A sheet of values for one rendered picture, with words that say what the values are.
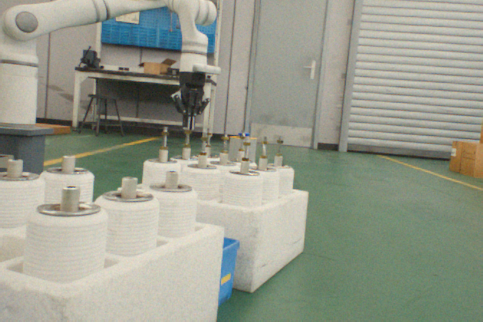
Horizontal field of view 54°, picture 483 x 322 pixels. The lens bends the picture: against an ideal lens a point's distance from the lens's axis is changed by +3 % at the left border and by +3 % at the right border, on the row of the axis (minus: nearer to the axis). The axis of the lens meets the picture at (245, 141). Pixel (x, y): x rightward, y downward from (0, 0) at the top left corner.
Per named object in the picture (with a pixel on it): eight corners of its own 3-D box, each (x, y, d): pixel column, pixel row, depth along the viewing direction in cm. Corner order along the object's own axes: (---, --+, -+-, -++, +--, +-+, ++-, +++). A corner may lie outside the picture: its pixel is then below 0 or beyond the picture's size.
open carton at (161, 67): (148, 76, 609) (149, 59, 607) (176, 79, 598) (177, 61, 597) (136, 74, 580) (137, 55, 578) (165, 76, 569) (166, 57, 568)
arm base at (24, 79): (-11, 125, 128) (-7, 62, 127) (8, 124, 138) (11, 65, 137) (24, 129, 128) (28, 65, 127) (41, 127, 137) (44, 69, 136)
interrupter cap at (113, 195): (90, 199, 70) (91, 194, 70) (123, 192, 77) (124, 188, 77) (133, 206, 67) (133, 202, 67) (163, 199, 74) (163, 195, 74)
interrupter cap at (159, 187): (140, 189, 80) (140, 185, 80) (164, 185, 87) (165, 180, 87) (177, 195, 77) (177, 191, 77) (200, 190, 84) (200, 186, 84)
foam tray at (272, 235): (111, 258, 119) (116, 187, 117) (191, 227, 154) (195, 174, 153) (251, 293, 103) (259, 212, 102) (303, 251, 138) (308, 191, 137)
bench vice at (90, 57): (88, 70, 570) (90, 49, 568) (103, 71, 569) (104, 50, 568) (75, 66, 528) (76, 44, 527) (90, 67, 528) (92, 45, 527)
